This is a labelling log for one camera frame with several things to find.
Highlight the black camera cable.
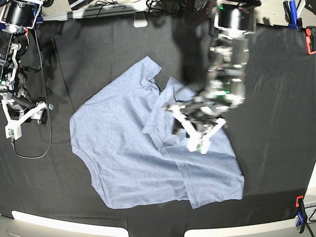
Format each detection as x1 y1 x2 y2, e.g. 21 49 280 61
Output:
9 14 53 159

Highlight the red blue clamp front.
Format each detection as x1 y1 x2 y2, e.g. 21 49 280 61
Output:
295 196 307 234

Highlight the red black clamp right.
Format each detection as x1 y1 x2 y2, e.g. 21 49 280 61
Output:
305 26 316 55

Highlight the white camera stand base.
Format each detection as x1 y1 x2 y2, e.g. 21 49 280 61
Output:
133 11 148 28

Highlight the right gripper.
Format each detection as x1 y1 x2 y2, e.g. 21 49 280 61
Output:
7 95 48 125

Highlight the light blue t-shirt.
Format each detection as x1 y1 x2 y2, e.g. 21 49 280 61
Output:
70 57 244 209

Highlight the black table cloth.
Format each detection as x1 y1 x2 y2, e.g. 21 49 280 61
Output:
0 16 316 237

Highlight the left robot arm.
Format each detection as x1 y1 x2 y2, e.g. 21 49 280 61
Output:
165 0 261 137

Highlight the blue clamp top right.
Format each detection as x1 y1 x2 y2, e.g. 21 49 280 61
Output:
283 0 301 30

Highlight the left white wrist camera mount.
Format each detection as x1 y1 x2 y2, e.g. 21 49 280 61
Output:
167 103 226 155

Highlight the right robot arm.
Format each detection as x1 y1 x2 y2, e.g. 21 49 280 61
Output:
0 0 52 119

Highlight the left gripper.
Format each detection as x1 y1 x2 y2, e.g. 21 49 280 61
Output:
162 100 229 135

